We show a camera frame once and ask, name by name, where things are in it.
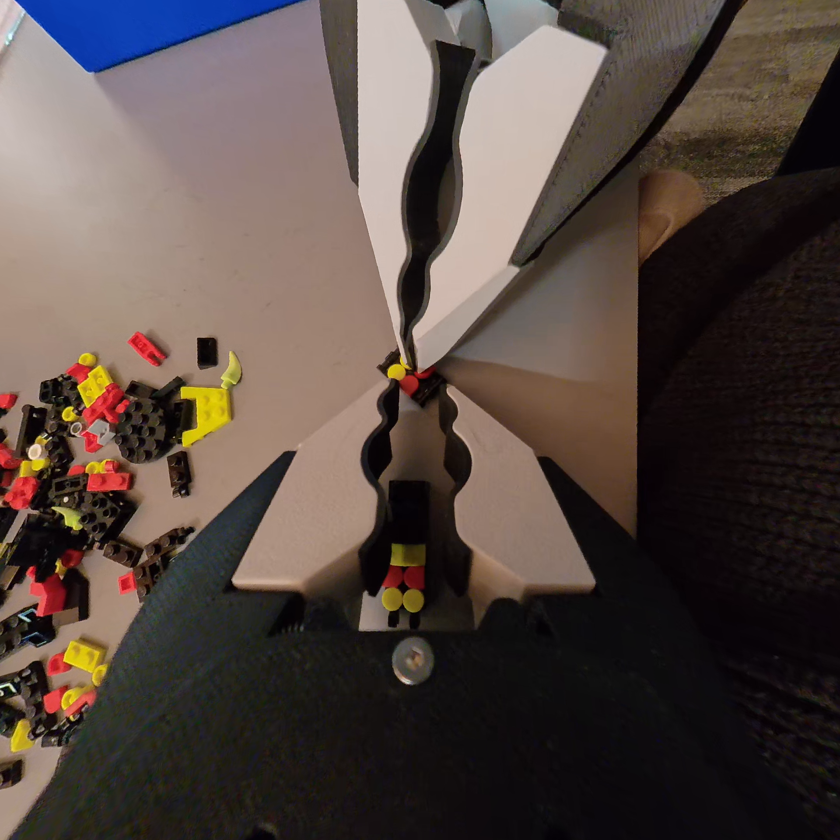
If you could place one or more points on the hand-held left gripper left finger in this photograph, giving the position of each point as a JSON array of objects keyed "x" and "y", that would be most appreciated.
[{"x": 315, "y": 512}]

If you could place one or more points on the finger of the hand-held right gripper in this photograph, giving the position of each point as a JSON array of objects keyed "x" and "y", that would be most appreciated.
[
  {"x": 387, "y": 131},
  {"x": 518, "y": 144}
]

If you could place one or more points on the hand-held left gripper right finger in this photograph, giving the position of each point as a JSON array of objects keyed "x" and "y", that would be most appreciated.
[{"x": 518, "y": 518}]

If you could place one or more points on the short black lego assembly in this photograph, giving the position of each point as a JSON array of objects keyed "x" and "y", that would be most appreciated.
[{"x": 410, "y": 384}]

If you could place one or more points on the pile of lego pieces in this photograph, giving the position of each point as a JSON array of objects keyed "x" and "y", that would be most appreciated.
[{"x": 141, "y": 430}]

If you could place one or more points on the long black lego assembly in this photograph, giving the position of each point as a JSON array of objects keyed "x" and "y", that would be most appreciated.
[{"x": 408, "y": 518}]

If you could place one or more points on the person's beige shoe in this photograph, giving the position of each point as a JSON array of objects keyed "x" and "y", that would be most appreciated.
[{"x": 666, "y": 203}]

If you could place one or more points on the person's dark knit sweater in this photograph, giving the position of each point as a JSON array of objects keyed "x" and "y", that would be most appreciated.
[{"x": 741, "y": 459}]

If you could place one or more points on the blue plastic bin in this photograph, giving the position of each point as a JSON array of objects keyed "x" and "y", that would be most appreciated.
[{"x": 131, "y": 33}]

